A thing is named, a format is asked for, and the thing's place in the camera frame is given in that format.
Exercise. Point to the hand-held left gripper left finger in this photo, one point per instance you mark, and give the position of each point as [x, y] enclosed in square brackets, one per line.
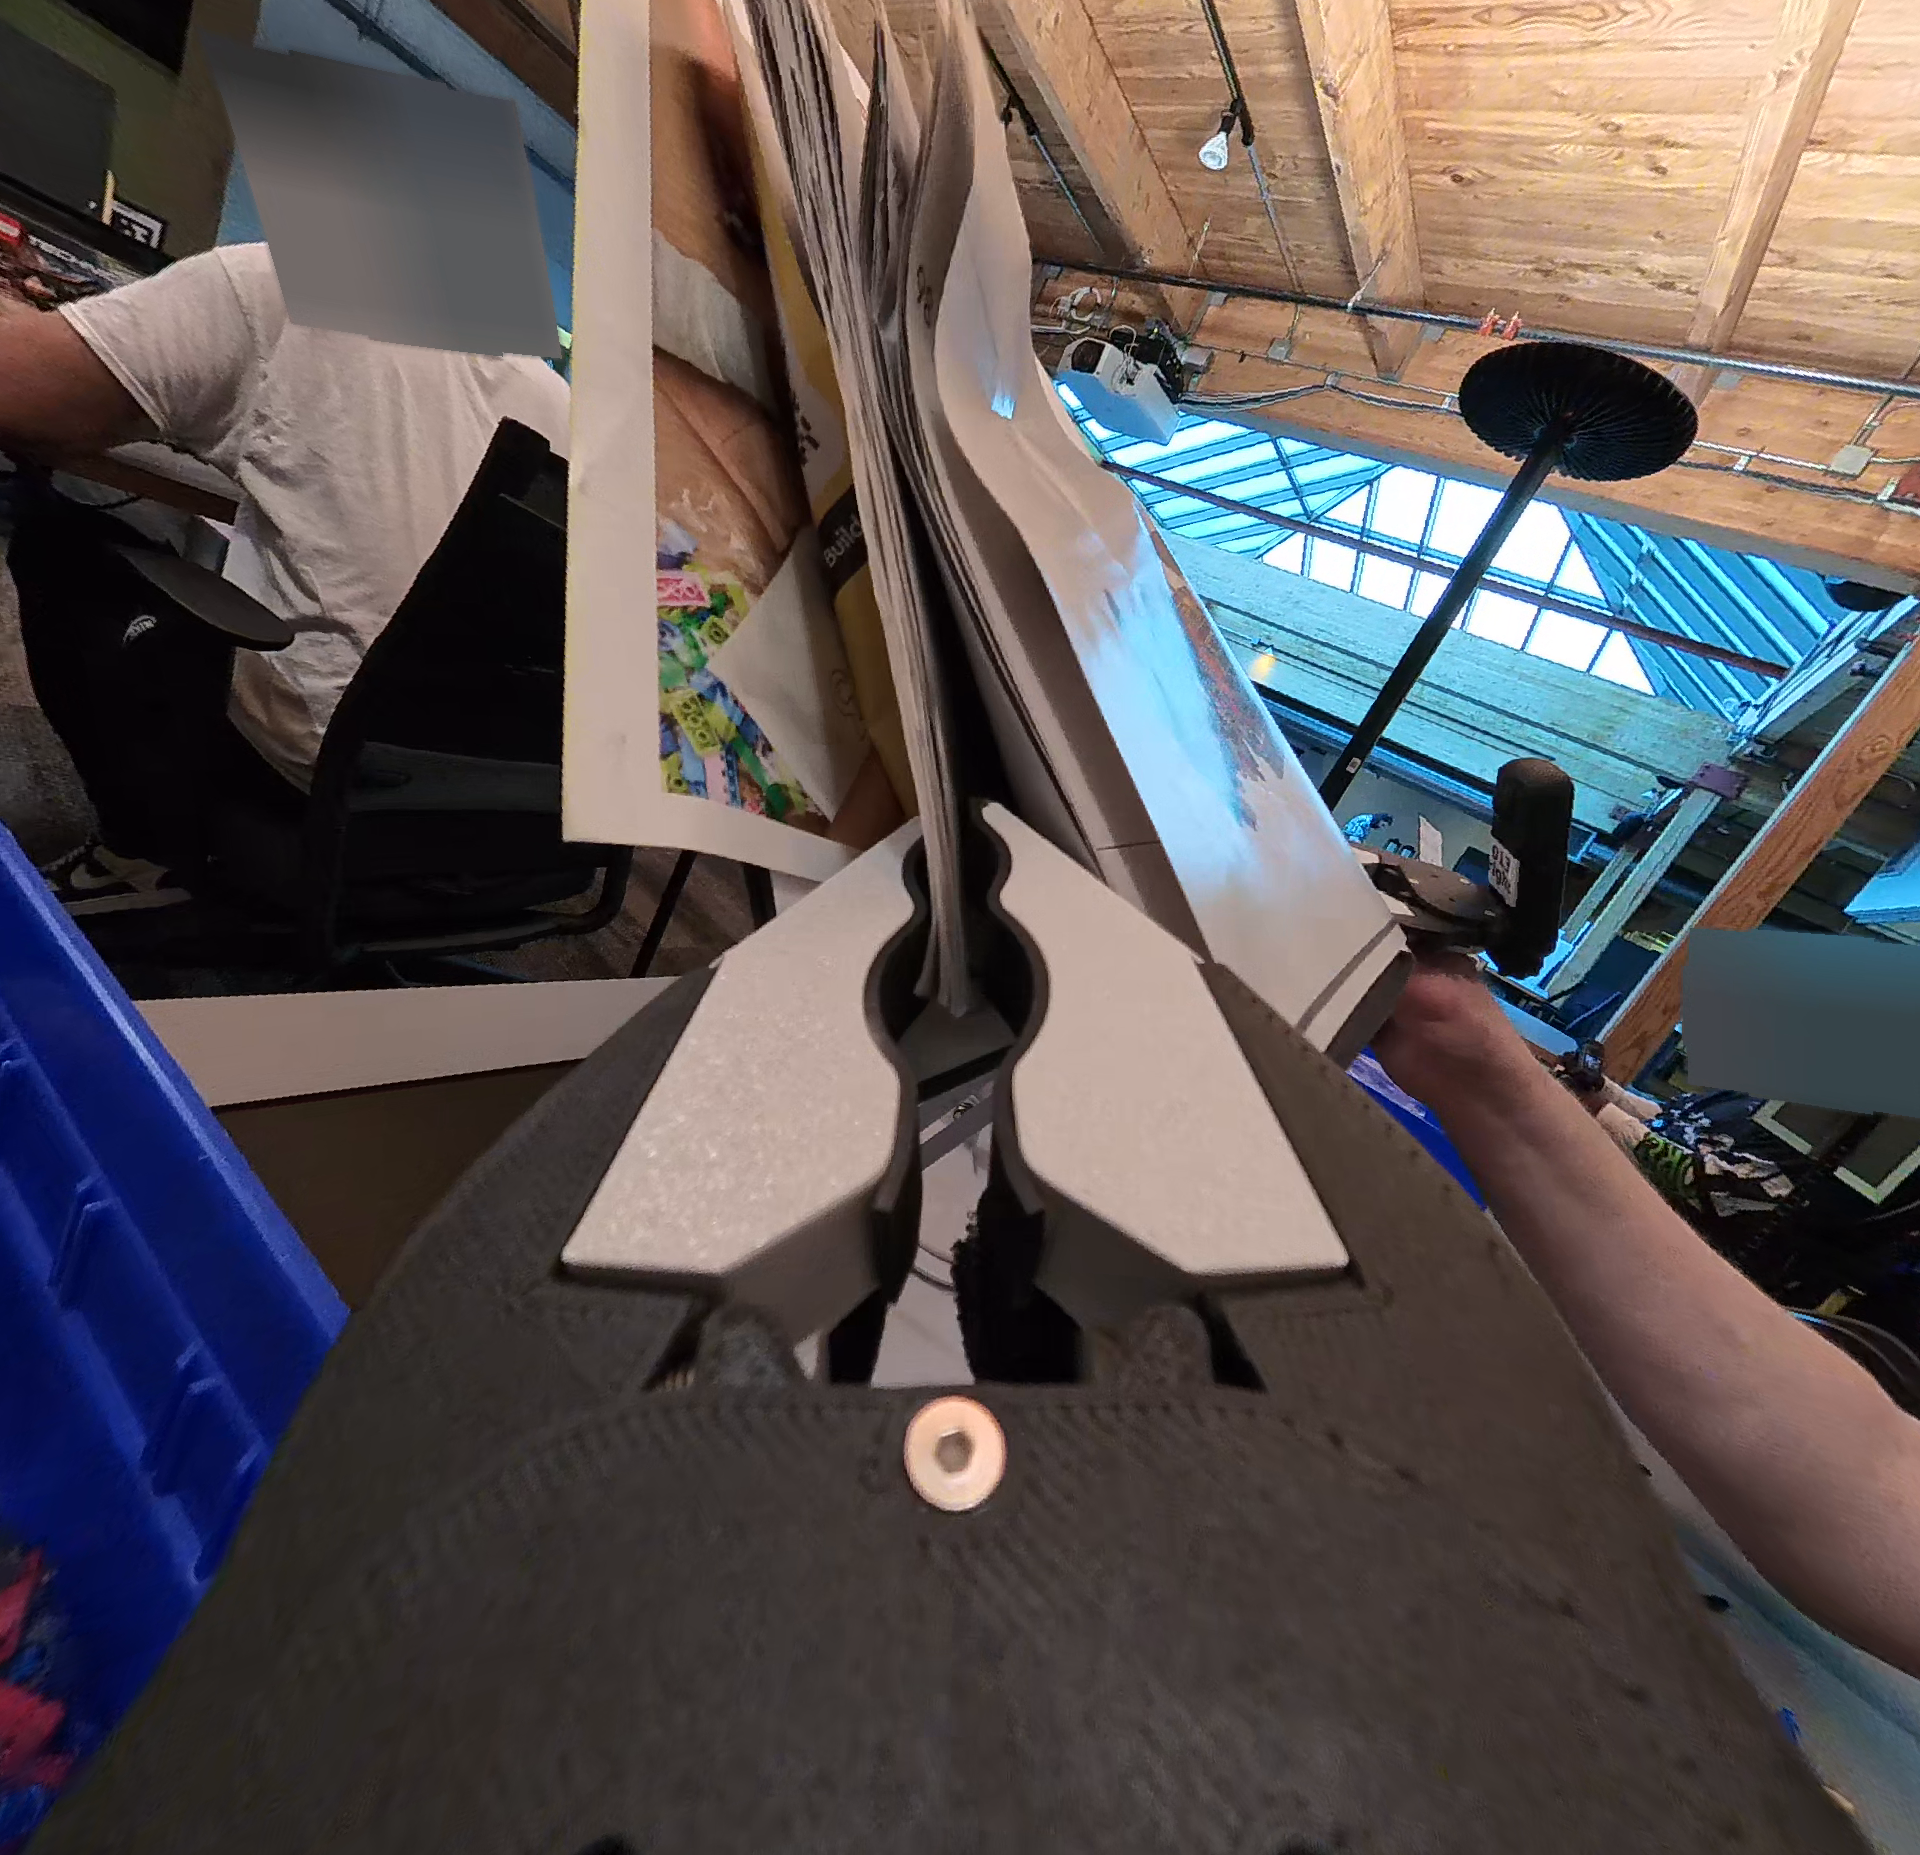
[752, 1134]

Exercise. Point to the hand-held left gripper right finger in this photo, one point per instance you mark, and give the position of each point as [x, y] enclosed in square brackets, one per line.
[1172, 1134]

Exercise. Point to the lego instruction booklet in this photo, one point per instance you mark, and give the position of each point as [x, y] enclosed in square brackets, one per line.
[1050, 567]

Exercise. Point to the person's right forearm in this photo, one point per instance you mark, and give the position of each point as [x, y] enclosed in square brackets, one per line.
[1652, 1286]

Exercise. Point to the black office chair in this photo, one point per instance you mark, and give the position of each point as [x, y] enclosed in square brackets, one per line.
[451, 654]

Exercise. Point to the white ceiling projector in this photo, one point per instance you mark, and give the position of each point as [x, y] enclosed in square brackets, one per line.
[1117, 385]

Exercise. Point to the blue plastic bin with tag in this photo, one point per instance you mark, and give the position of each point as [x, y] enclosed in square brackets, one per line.
[120, 1286]

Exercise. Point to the ceiling spotlight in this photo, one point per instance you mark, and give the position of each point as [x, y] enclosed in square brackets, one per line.
[1216, 150]

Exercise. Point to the colourful toy box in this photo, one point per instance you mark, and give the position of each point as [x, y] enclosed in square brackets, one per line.
[60, 256]

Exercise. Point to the wooden support post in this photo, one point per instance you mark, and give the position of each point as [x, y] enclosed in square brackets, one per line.
[1784, 865]

